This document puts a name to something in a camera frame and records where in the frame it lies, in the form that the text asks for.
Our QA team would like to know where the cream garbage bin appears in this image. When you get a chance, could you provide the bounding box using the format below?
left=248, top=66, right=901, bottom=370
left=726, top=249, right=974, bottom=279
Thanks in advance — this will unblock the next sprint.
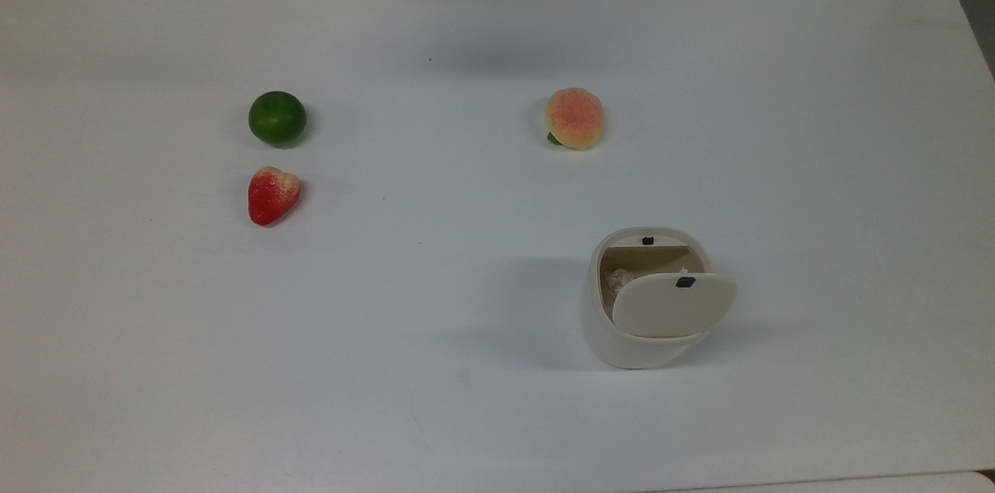
left=581, top=226, right=739, bottom=370

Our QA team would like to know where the cream bin lid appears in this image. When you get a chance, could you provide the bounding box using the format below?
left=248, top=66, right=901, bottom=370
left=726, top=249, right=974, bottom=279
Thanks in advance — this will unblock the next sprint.
left=611, top=271, right=738, bottom=340

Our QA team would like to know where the orange pink toy peach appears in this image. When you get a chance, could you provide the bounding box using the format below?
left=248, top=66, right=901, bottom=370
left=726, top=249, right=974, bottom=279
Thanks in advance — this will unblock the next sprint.
left=544, top=87, right=606, bottom=151

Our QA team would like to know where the crumpled white paper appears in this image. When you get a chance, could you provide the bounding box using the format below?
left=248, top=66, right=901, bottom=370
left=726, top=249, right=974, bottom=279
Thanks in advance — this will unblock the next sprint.
left=604, top=267, right=648, bottom=304

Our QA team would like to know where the red toy strawberry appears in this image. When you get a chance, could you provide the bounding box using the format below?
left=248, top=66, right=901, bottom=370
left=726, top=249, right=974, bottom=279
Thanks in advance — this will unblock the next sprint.
left=247, top=166, right=303, bottom=228

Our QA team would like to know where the green lime fruit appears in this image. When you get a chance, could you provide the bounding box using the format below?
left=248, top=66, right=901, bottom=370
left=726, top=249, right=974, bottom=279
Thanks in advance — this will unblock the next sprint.
left=248, top=90, right=308, bottom=149

